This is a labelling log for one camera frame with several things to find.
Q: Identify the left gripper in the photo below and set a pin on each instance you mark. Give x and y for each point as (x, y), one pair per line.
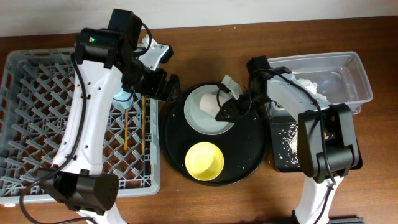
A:
(166, 86)

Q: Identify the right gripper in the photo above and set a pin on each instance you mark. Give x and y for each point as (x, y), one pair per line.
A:
(241, 103)

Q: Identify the pink plastic cup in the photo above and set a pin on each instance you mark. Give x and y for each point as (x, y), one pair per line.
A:
(210, 104)

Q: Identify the wooden chopstick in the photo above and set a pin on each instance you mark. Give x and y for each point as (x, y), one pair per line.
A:
(143, 125)
(126, 123)

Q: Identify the white round plate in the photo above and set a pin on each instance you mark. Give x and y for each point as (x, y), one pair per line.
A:
(200, 120)

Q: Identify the blue plastic cup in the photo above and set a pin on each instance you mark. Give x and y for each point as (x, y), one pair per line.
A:
(122, 100)

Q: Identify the yellow bowl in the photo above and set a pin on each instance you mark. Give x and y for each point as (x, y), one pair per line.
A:
(204, 161)

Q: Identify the white paper napkin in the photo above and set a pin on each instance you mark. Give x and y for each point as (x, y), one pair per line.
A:
(312, 88)

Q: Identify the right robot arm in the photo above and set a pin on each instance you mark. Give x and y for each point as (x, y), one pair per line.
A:
(327, 146)

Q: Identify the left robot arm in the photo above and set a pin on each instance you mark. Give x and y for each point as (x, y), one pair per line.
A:
(105, 62)

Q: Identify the grey plastic dishwasher rack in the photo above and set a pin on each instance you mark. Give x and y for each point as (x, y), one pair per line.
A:
(36, 95)

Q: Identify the round black serving tray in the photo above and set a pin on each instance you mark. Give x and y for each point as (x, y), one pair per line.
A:
(244, 146)

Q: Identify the black rectangular tray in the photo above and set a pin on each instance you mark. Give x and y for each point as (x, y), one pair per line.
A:
(276, 125)

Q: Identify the food scraps in bowl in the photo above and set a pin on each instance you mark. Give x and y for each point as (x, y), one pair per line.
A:
(289, 137)

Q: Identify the clear plastic storage bin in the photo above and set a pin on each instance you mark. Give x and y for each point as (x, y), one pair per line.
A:
(340, 76)

